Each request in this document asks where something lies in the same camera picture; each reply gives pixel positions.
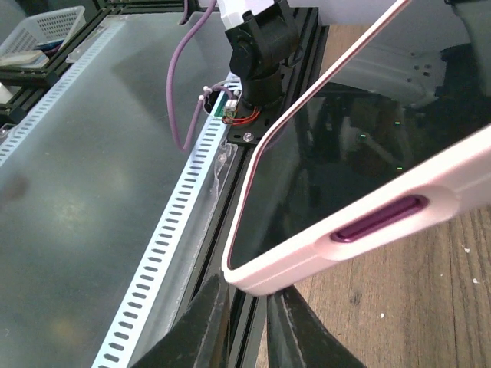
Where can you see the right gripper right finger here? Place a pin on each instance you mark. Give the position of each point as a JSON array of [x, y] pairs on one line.
[[297, 338]]

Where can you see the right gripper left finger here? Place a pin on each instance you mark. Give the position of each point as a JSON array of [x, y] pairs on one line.
[[200, 338]]

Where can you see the pink phone case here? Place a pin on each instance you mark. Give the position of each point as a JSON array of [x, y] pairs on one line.
[[394, 137]]

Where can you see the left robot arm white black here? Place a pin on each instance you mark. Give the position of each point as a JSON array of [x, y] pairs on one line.
[[409, 54]]

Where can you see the clear acrylic sheet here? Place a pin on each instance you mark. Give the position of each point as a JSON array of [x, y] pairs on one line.
[[96, 184]]

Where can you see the white plastic basket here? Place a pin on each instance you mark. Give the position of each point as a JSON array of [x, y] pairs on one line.
[[45, 28]]

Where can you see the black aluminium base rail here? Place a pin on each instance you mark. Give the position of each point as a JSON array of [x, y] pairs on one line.
[[273, 74]]

